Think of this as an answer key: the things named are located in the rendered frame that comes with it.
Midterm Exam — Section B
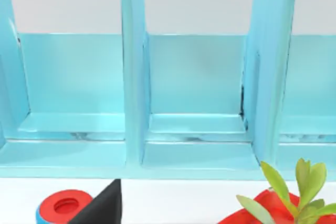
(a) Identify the red plant pot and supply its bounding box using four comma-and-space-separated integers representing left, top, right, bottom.
217, 187, 336, 224

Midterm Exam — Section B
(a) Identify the stack of coloured rings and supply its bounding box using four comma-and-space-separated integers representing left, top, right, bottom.
35, 189, 93, 224

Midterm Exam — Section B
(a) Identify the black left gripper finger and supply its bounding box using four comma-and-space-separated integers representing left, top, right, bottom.
67, 178, 124, 224

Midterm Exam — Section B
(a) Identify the light blue rack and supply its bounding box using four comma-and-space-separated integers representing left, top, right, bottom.
0, 0, 336, 182

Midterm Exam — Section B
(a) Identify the green leafy plant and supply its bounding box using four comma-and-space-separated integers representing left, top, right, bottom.
236, 157, 336, 224

